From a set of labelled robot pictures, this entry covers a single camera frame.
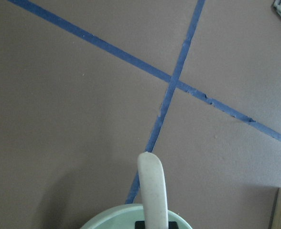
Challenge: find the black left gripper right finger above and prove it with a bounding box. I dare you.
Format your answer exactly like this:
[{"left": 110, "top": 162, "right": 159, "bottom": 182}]
[{"left": 168, "top": 221, "right": 179, "bottom": 229}]

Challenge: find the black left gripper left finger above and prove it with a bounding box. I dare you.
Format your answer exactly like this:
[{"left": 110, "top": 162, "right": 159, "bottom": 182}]
[{"left": 135, "top": 221, "right": 146, "bottom": 229}]

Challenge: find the cream plastic spoon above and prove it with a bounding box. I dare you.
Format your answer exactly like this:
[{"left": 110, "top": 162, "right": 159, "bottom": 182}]
[{"left": 137, "top": 152, "right": 169, "bottom": 229}]

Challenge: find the light green bowl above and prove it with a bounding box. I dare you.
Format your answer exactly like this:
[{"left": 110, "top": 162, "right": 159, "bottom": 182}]
[{"left": 81, "top": 203, "right": 191, "bottom": 229}]

